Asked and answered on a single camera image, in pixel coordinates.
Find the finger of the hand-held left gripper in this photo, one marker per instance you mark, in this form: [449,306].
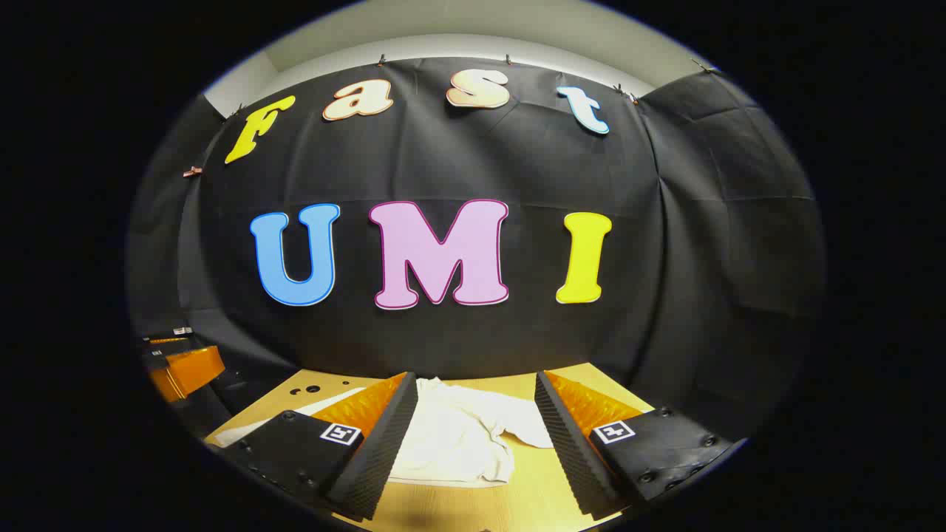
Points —
[194,368]
[166,336]

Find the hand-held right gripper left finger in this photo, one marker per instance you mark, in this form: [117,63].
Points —
[384,443]

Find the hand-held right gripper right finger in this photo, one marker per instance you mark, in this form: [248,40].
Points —
[569,443]

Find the white sweatshirt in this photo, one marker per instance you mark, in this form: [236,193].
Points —
[458,436]

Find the black backdrop cloth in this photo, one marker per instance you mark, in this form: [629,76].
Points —
[443,162]

